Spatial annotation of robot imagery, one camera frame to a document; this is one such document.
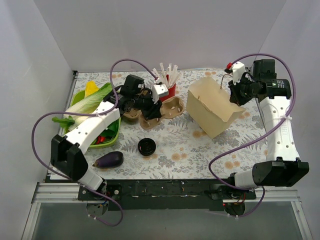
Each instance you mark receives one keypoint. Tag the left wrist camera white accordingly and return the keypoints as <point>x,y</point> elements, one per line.
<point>159,91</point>

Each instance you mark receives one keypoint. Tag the floral table mat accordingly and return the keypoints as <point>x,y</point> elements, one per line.
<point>184,150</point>

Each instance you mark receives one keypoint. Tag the aluminium frame rail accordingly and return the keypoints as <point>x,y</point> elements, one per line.
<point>68,192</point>

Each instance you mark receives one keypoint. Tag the green plastic basket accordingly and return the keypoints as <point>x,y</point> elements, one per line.
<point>110,142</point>

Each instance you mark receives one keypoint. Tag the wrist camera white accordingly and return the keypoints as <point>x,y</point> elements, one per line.
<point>236,70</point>
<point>159,91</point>

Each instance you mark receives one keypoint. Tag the red chili pepper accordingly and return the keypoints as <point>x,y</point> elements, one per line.
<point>100,140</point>

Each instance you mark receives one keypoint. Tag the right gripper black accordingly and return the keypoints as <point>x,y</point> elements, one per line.
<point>235,92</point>

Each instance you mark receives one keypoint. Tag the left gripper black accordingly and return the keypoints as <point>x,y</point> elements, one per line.
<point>152,106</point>

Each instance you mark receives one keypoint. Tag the brown paper bag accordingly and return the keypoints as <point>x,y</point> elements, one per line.
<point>210,106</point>

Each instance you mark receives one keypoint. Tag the green leafy vegetables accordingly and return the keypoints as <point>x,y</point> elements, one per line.
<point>82,105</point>

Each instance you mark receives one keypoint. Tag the brown cardboard cup carrier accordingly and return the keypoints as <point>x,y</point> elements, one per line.
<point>171,108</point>

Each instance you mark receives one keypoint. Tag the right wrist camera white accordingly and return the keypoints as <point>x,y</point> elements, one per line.
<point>236,70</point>

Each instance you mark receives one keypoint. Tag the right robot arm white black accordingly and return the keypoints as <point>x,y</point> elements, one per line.
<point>283,166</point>

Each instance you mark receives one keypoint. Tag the spare black cup lid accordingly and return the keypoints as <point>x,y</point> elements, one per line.
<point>146,147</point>

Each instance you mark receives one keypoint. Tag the purple eggplant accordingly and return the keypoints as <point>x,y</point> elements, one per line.
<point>111,160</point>

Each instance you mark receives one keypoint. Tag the red cup holder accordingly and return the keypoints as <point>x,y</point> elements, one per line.
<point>171,93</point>

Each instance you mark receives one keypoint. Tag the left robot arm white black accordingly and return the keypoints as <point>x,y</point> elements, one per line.
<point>67,152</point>

